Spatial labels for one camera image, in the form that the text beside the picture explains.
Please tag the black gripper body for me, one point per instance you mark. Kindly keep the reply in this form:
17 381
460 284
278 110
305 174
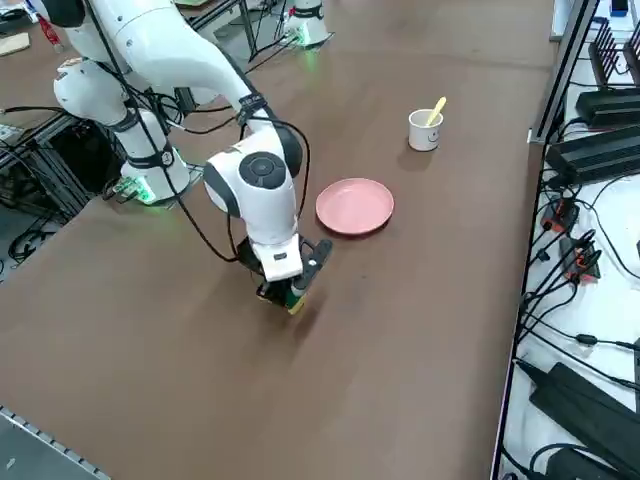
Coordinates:
315 255

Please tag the green and yellow sponge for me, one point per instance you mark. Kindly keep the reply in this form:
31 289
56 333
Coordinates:
296 306

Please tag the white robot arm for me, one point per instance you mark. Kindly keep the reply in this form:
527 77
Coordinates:
312 22
165 40

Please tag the pink plate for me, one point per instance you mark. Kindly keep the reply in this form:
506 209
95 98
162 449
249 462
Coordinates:
355 205

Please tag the white mug with smiley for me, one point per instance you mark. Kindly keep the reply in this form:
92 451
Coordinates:
424 137

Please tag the yellow plastic spoon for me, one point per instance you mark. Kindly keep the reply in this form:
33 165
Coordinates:
437 109

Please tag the orange and black connector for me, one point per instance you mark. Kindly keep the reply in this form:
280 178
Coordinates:
582 260
560 216

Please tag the large black power brick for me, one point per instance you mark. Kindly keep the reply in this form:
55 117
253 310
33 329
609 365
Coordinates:
585 407

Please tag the red label bottle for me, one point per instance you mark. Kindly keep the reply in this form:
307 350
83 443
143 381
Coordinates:
50 32

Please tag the black slotted rack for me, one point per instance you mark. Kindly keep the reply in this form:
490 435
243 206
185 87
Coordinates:
607 55

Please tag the brown cardboard piece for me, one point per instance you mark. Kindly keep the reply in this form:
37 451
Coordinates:
12 44

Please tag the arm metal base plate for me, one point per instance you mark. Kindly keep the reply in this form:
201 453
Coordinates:
192 172

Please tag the aluminium frame post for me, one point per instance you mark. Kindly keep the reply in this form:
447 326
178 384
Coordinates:
565 60

